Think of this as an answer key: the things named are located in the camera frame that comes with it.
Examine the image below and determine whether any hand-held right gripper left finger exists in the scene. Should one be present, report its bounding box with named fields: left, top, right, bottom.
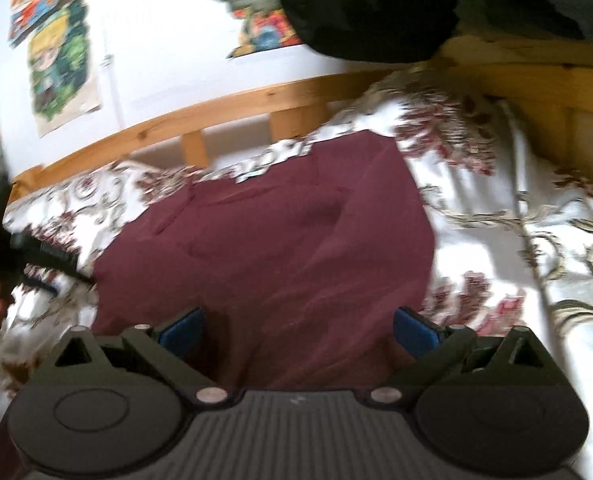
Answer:
left=51, top=306, right=230, bottom=406

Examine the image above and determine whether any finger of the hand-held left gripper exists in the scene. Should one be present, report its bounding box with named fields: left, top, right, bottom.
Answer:
left=8, top=232, right=97, bottom=284
left=18, top=272, right=60, bottom=297

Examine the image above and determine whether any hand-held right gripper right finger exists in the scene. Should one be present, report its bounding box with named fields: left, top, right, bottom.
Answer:
left=368, top=305, right=553, bottom=406

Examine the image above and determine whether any maroon shirt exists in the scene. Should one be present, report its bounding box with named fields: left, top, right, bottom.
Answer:
left=0, top=129, right=438, bottom=480

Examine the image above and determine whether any floral white bedspread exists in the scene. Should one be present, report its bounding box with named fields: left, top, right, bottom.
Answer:
left=0, top=62, right=593, bottom=480

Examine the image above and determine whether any dark padded jacket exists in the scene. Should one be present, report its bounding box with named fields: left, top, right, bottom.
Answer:
left=279, top=0, right=593, bottom=64

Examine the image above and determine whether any green cartoon figure wall poster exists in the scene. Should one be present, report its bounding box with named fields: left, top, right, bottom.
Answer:
left=26, top=0, right=102, bottom=138

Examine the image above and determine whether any wooden bed frame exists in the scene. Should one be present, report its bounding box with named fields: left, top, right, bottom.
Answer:
left=11, top=35, right=593, bottom=201

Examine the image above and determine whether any colourful cartoon wall poster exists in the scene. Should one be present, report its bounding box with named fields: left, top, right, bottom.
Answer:
left=8, top=0, right=80, bottom=50

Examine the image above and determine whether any cartoon character wall poster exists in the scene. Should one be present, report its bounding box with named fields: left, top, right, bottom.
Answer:
left=201, top=0, right=307, bottom=60

